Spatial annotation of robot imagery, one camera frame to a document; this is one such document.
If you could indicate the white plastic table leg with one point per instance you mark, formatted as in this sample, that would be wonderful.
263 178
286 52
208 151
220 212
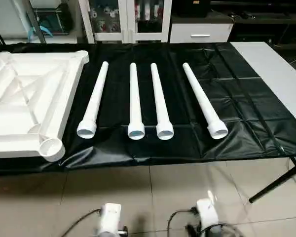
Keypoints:
160 98
135 98
204 98
96 98

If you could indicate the white plastic table top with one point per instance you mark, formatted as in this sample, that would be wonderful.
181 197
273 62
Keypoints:
27 98

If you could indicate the black metal workbench leg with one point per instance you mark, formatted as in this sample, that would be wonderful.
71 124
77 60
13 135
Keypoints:
273 185

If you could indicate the black mat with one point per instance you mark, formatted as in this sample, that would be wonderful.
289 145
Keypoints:
236 103

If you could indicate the white drawer unit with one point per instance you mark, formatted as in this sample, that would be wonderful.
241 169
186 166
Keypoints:
187 30

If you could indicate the white glass-door cabinet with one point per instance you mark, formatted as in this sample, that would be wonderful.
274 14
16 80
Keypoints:
128 14

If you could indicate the black TV stand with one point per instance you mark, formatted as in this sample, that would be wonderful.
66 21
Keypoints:
261 24

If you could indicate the light blue plastic stand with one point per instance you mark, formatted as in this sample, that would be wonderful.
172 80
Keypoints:
43 28

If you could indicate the black box with orange label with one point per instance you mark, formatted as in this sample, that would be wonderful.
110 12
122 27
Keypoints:
192 7

